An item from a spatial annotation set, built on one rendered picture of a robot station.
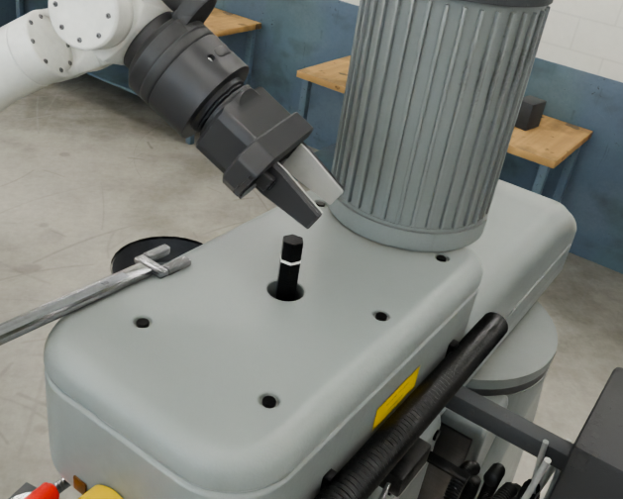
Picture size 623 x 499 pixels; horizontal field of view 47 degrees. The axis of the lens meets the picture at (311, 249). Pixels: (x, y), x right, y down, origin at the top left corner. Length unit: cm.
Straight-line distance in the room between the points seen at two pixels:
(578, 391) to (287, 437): 345
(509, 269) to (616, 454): 35
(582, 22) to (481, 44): 416
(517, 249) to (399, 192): 43
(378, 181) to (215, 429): 36
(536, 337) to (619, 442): 46
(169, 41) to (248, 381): 29
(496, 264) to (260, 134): 59
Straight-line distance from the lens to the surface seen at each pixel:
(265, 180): 62
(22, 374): 350
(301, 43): 584
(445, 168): 78
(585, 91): 493
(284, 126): 65
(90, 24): 64
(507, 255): 115
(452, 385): 79
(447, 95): 75
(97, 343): 63
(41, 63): 71
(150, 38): 65
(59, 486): 77
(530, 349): 131
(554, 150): 436
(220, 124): 62
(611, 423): 95
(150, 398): 58
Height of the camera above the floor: 229
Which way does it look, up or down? 31 degrees down
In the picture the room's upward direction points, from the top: 9 degrees clockwise
